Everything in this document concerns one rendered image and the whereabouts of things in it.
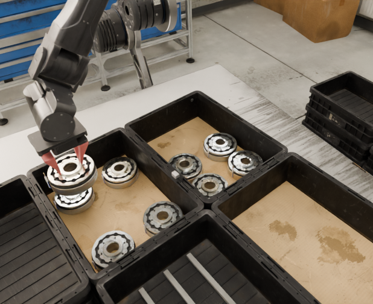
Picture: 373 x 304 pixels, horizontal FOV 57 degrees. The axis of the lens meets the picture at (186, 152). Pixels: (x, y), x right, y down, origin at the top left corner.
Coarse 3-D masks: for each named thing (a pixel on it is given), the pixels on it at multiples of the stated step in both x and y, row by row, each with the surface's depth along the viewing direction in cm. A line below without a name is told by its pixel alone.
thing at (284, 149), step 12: (192, 96) 116; (204, 96) 115; (240, 120) 104; (132, 132) 102; (144, 144) 98; (276, 144) 96; (156, 156) 94; (276, 156) 93; (168, 168) 91; (180, 180) 88; (240, 180) 87; (204, 204) 83
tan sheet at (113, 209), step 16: (144, 176) 103; (96, 192) 99; (112, 192) 99; (128, 192) 99; (144, 192) 98; (160, 192) 98; (96, 208) 95; (112, 208) 95; (128, 208) 94; (144, 208) 94; (80, 224) 91; (96, 224) 91; (112, 224) 91; (128, 224) 91; (80, 240) 88; (96, 240) 88; (144, 240) 87; (96, 272) 81
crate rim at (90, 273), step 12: (108, 132) 103; (60, 156) 96; (36, 168) 93; (36, 180) 90; (192, 192) 85; (48, 204) 84; (192, 216) 80; (60, 228) 79; (168, 228) 77; (72, 240) 76; (156, 240) 75; (132, 252) 74; (84, 264) 72; (120, 264) 71; (96, 276) 70
